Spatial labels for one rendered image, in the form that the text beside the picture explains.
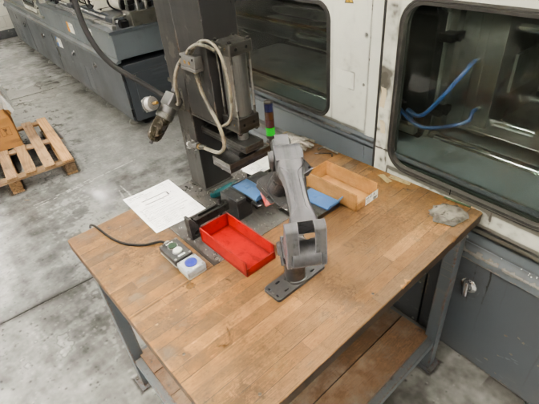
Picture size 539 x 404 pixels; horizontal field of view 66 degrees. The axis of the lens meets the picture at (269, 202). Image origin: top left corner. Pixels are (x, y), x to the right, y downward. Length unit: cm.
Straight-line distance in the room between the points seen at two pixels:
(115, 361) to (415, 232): 163
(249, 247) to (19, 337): 169
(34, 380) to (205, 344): 148
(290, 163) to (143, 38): 363
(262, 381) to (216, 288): 34
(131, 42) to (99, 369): 307
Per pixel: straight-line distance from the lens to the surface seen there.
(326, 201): 155
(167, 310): 128
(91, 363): 245
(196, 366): 115
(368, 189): 162
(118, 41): 442
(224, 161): 142
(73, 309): 276
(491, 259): 176
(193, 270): 133
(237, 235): 146
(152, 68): 458
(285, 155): 101
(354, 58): 184
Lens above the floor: 184
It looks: 36 degrees down
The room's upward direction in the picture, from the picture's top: 5 degrees counter-clockwise
